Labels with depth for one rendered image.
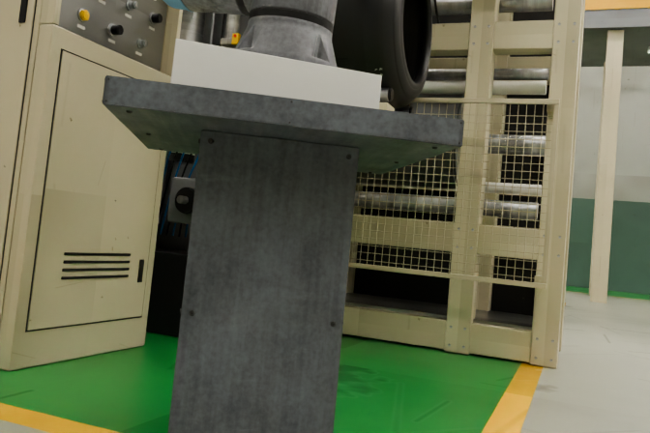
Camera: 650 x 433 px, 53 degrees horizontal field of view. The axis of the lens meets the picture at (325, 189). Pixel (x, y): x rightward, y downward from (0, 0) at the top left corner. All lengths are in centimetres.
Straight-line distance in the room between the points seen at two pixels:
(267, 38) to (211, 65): 14
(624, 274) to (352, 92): 1019
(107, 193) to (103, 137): 17
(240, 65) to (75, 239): 106
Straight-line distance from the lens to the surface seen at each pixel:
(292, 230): 102
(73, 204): 193
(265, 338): 103
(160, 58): 231
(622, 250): 1109
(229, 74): 100
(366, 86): 102
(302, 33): 111
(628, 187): 1115
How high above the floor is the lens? 41
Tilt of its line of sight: 4 degrees up
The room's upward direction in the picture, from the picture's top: 5 degrees clockwise
